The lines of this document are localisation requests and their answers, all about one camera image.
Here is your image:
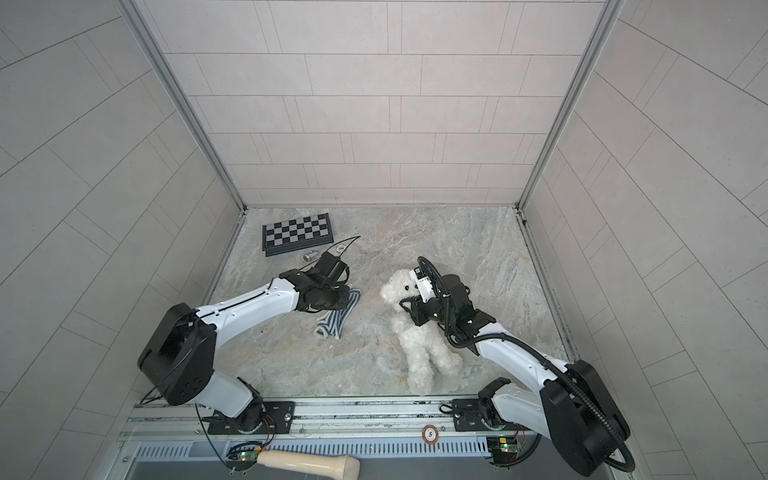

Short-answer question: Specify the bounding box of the blue white striped knit sweater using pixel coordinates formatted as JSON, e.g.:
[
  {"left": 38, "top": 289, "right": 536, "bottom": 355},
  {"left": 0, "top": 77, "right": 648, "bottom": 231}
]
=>
[{"left": 314, "top": 289, "right": 362, "bottom": 339}]

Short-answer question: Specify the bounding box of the white plush teddy bear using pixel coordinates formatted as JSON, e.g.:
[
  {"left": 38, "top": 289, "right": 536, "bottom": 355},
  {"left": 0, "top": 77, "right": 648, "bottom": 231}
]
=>
[{"left": 380, "top": 269, "right": 463, "bottom": 395}]

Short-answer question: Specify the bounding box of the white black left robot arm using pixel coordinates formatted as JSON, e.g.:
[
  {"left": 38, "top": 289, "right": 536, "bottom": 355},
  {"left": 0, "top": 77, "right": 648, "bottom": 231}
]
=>
[{"left": 137, "top": 252, "right": 350, "bottom": 433}]

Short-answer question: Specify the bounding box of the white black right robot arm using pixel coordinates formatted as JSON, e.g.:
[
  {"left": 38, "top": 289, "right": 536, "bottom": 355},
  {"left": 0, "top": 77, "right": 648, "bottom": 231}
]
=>
[{"left": 380, "top": 269, "right": 636, "bottom": 476}]

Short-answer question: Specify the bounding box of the small silver metal jar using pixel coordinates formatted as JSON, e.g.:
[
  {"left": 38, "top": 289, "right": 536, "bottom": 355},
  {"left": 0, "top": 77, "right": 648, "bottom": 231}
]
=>
[{"left": 303, "top": 250, "right": 319, "bottom": 262}]

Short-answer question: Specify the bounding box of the folded black chess board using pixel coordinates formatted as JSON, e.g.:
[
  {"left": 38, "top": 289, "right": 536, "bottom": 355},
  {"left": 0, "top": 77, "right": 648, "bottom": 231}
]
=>
[{"left": 262, "top": 213, "right": 333, "bottom": 257}]

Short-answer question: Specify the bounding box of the red round sticker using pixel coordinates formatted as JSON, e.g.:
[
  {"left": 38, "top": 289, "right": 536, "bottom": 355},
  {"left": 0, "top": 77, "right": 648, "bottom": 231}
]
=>
[{"left": 421, "top": 425, "right": 439, "bottom": 445}]

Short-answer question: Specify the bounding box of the right green circuit board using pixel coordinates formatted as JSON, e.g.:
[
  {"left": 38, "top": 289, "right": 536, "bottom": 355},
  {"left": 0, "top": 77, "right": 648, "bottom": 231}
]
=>
[{"left": 486, "top": 437, "right": 520, "bottom": 467}]

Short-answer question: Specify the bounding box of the green circuit board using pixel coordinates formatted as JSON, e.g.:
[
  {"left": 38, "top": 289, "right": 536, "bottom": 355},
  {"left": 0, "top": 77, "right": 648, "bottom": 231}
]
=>
[
  {"left": 226, "top": 441, "right": 264, "bottom": 472},
  {"left": 486, "top": 437, "right": 520, "bottom": 467}
]

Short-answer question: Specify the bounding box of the left green circuit board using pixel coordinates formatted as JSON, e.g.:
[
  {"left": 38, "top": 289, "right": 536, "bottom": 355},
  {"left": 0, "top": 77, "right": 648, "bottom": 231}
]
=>
[{"left": 226, "top": 441, "right": 264, "bottom": 472}]

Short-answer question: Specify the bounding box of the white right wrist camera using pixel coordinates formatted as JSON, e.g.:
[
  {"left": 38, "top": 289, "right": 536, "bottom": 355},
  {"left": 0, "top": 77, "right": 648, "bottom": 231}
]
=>
[{"left": 409, "top": 267, "right": 435, "bottom": 303}]

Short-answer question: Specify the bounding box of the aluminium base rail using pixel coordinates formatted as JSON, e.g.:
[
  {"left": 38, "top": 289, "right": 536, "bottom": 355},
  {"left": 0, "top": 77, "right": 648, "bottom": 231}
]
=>
[{"left": 117, "top": 395, "right": 537, "bottom": 461}]

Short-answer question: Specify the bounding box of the beige wooden handle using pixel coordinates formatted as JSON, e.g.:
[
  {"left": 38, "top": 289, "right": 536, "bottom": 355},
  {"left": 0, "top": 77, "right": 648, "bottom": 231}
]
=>
[{"left": 257, "top": 450, "right": 361, "bottom": 480}]

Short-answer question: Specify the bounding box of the black corrugated cable conduit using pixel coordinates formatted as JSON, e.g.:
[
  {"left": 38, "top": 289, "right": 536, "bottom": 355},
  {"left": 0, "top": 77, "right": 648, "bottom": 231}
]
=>
[{"left": 416, "top": 256, "right": 636, "bottom": 474}]

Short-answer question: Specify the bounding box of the aluminium corner frame post left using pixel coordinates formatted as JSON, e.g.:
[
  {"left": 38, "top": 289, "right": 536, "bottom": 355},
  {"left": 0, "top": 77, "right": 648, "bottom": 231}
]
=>
[{"left": 115, "top": 0, "right": 247, "bottom": 214}]

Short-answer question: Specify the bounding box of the aluminium corner frame post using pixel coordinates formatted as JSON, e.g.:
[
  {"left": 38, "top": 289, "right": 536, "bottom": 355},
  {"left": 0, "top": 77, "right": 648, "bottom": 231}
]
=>
[
  {"left": 517, "top": 0, "right": 623, "bottom": 214},
  {"left": 115, "top": 0, "right": 247, "bottom": 214}
]

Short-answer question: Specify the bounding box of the aluminium corner frame post right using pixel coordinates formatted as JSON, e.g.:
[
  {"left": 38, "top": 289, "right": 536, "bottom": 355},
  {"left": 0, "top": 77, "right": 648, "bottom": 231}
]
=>
[{"left": 517, "top": 0, "right": 623, "bottom": 214}]

